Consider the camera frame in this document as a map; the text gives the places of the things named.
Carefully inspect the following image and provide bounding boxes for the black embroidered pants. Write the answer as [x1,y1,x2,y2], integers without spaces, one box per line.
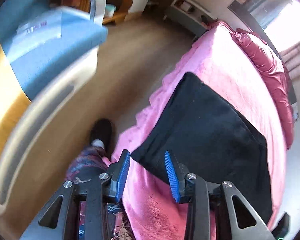
[132,73,273,222]

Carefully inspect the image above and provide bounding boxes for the patterned trouser leg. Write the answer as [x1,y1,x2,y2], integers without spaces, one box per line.
[65,146,135,239]

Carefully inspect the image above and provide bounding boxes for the person black shoe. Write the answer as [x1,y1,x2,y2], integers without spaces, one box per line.
[90,118,113,152]

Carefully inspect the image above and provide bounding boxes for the pink bed sheet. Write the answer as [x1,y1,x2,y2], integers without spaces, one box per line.
[112,25,286,239]

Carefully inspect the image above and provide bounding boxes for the crimson duvet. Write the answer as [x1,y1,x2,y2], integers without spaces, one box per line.
[232,28,294,148]

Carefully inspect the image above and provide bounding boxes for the blue cushioned armchair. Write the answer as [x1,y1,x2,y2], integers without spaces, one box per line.
[0,0,108,217]

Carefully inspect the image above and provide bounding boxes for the white bedside table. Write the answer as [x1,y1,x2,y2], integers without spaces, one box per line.
[163,0,215,37]

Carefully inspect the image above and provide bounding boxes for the clear plastic sleeve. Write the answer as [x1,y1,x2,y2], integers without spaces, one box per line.
[14,15,62,44]

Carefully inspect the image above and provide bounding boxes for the small teal white bucket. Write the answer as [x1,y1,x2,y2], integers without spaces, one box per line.
[104,4,116,18]

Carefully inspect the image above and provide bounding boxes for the white grey bed headboard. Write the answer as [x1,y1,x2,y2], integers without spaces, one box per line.
[185,0,298,106]

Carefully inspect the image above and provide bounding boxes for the wooden desk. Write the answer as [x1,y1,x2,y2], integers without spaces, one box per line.
[102,0,161,26]

